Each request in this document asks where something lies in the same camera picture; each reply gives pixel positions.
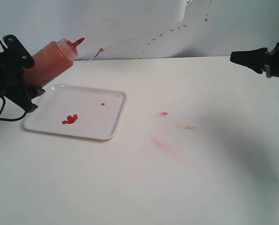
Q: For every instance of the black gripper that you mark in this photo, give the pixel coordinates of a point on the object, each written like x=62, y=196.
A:
x=14, y=60

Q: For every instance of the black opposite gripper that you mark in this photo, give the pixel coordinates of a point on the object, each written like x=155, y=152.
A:
x=259, y=60

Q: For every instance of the red sauce squeeze bottle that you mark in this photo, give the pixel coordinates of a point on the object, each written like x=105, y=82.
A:
x=51, y=61

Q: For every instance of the red sauce blob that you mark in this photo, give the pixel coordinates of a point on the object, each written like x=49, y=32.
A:
x=71, y=119

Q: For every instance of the white rectangular plastic tray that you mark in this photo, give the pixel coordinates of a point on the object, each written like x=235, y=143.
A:
x=95, y=121

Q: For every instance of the white backdrop sheet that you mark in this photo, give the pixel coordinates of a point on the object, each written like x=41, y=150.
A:
x=134, y=29

